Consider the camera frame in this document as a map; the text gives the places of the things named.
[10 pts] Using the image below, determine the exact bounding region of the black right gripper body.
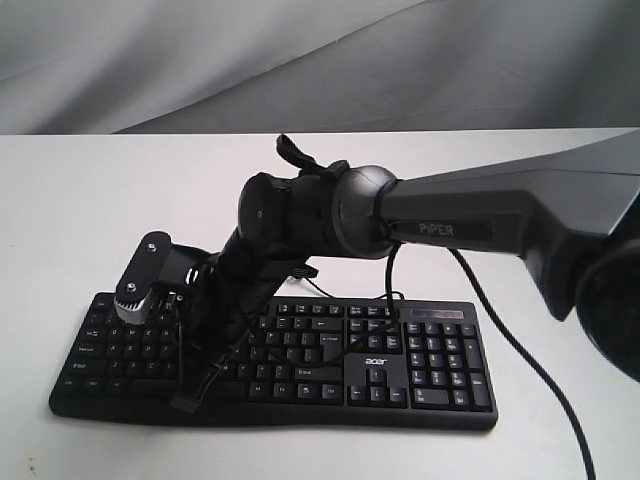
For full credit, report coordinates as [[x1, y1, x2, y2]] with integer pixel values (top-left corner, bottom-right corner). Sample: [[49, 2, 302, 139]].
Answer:
[[164, 234, 314, 371]]

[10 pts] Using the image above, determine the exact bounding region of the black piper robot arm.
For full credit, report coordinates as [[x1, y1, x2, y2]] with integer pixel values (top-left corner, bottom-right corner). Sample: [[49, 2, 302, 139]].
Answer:
[[173, 132, 639, 412]]

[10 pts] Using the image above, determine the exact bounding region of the black acer keyboard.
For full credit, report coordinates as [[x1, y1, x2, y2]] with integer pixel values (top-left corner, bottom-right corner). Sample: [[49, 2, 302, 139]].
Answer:
[[49, 292, 498, 431]]

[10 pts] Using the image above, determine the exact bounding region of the grey backdrop cloth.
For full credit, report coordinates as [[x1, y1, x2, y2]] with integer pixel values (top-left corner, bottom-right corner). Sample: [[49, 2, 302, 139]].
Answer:
[[1, 1, 639, 134]]

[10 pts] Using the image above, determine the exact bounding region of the black USB cable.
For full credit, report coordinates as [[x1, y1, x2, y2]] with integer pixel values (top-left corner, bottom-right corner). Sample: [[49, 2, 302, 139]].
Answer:
[[287, 264, 401, 309]]

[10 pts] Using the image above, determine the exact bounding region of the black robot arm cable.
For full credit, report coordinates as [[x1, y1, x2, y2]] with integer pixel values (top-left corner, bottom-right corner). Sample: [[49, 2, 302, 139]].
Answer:
[[319, 239, 599, 480]]

